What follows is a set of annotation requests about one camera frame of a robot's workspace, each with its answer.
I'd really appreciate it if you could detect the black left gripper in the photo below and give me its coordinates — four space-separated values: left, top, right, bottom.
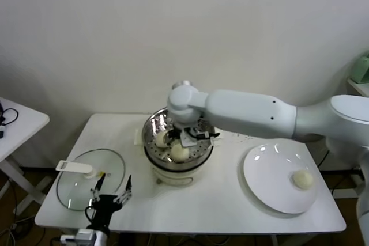
87 174 134 228

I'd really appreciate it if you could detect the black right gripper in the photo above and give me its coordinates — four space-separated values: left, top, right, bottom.
166 126 212 147

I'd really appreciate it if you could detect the white steamed baozi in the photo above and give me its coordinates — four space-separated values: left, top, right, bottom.
289 170 314 191
170 145 190 162
155 132 171 148

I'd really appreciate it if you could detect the stainless steel steamer basket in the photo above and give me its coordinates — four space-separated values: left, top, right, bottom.
133 107 225 173

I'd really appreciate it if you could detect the white electric pot base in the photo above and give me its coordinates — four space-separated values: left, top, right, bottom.
145 145 214 187

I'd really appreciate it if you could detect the white round plate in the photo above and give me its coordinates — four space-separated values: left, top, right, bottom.
242 144 319 215

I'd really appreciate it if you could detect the white side table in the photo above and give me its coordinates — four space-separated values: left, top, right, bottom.
0 97 50 218

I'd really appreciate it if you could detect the white shelf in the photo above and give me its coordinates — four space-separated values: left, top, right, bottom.
347 78 369 96

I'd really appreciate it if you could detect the pale green appliance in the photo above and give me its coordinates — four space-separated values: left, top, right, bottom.
353 52 369 84

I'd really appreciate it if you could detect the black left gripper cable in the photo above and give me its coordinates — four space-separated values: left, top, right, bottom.
84 205 97 227

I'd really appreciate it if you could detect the glass lid with white handle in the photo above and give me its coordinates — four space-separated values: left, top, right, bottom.
54 149 126 211

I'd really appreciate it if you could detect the black looped cable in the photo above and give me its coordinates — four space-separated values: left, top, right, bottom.
0 108 19 127

